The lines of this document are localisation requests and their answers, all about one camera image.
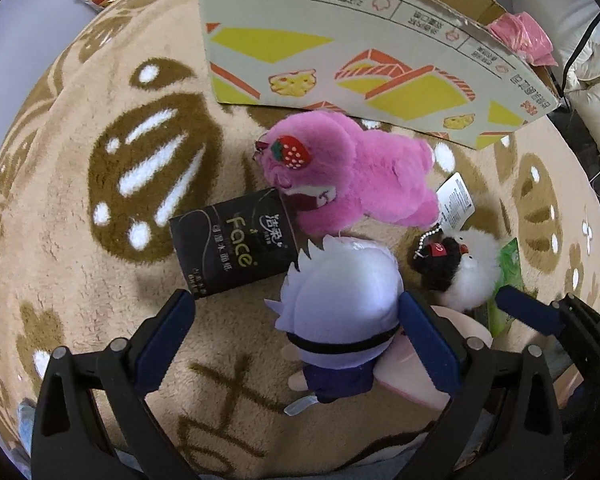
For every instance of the pink plush bear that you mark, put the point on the pink plush bear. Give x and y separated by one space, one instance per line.
375 175

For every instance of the black and white penguin plush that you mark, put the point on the black and white penguin plush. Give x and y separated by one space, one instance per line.
472 270

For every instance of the green plastic packet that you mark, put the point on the green plastic packet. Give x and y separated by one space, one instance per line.
511 267

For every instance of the printed cardboard box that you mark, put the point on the printed cardboard box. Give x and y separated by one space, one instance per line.
360 35

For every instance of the pink plastic bag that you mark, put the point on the pink plastic bag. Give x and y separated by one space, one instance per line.
522 35

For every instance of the beige printed blanket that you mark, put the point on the beige printed blanket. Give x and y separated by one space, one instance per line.
80 240

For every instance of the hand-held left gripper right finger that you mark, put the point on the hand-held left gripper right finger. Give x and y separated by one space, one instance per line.
429 340

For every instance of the black tissue pack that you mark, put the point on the black tissue pack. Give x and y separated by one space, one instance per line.
232 240

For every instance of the white paper tag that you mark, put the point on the white paper tag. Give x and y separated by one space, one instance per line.
457 200

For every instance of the white-haired plush doll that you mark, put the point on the white-haired plush doll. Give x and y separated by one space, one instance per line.
347 300

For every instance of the pale pink flat plush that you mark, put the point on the pale pink flat plush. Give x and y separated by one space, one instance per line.
407 365

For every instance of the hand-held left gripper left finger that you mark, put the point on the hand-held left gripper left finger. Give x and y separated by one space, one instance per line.
172 321

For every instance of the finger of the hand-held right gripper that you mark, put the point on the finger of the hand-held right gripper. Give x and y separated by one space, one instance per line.
525 310

